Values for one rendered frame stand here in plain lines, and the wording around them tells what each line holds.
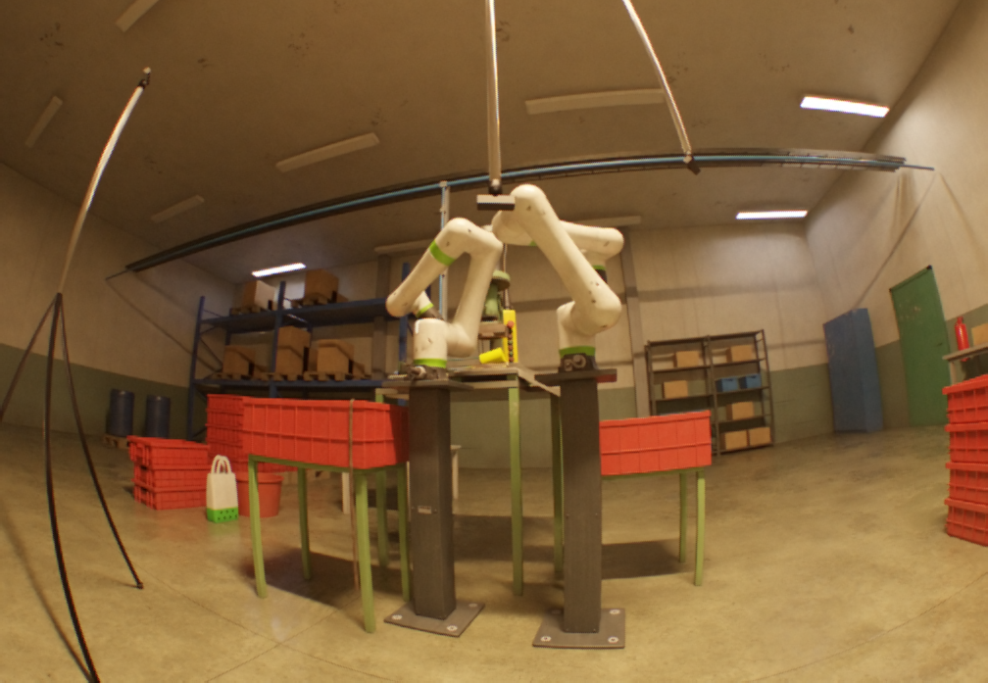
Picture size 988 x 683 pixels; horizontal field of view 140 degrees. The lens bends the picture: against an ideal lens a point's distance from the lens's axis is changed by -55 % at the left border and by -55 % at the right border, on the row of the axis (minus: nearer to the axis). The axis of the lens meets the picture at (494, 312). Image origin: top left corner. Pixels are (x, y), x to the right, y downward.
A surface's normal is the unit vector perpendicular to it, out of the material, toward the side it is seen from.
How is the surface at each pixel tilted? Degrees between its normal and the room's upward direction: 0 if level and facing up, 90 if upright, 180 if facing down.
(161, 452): 90
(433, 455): 90
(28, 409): 90
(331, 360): 90
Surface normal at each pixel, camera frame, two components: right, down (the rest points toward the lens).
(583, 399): -0.29, -0.25
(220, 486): 0.97, -0.17
